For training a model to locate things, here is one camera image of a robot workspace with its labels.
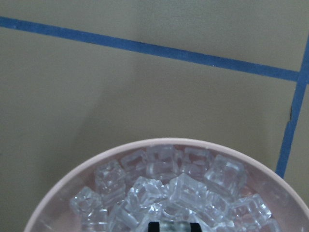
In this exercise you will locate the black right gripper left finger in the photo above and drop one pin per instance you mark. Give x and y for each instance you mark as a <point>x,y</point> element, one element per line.
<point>153,227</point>

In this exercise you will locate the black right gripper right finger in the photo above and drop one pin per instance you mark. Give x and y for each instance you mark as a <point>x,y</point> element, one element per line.
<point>195,227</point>

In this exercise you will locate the pink bowl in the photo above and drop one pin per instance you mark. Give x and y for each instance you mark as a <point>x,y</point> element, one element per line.
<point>53,213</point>

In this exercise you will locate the clear ice cubes pile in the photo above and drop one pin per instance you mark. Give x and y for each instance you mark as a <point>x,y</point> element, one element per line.
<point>173,186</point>

